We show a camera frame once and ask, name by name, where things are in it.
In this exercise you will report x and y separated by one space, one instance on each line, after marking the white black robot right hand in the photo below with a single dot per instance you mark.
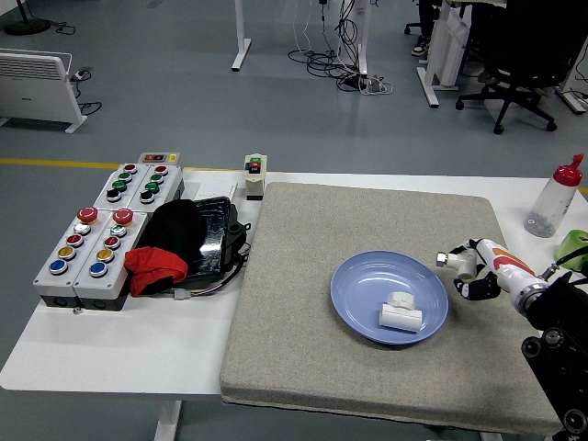
498 264

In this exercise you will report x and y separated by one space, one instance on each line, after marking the small white tee pipe fitting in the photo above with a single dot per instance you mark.
463 264

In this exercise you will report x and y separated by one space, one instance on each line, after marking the large white tee pipe fitting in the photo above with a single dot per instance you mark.
399 317

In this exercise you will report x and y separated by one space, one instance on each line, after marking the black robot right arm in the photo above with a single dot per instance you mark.
560 317

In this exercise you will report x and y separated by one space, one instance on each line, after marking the blue round plate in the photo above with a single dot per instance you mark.
363 294

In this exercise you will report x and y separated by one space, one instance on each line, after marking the green roll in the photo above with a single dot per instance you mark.
572 243

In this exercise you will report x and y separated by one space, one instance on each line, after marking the clear bottle with red cap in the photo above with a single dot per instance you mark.
551 202

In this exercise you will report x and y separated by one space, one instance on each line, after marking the grey-brown mat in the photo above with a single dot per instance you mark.
294 321

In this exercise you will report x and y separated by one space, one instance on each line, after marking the black office chair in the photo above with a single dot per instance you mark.
523 46

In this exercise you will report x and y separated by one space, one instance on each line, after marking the person's leg with shoe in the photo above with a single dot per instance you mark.
421 43

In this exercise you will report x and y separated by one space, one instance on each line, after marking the white desk leg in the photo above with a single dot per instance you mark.
242 43
363 41

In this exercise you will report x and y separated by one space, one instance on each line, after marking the black glossy pedal device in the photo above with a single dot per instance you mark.
218 239

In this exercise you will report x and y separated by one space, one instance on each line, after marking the white paper sheet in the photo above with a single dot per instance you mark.
216 189

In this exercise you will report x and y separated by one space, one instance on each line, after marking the black cloth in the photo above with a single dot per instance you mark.
177 229

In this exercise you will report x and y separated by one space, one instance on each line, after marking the red cloth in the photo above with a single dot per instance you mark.
154 268

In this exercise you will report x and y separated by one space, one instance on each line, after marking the grey box with green buttons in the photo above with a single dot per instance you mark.
117 186
158 184

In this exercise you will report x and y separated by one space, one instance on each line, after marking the grey box with emergency stop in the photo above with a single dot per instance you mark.
108 264
69 257

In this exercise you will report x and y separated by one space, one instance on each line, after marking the white table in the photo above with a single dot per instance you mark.
115 349

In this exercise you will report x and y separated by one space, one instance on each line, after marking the white panel heater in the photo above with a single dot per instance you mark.
34 89

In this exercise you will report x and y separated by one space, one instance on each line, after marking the black floor stand base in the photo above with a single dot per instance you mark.
27 25

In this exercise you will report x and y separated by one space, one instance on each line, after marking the white desk frame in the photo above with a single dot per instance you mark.
448 50

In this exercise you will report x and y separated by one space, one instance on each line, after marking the beige switch with green button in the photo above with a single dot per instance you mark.
255 177

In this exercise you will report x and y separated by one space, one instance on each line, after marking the small grey switch box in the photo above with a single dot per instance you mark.
158 158

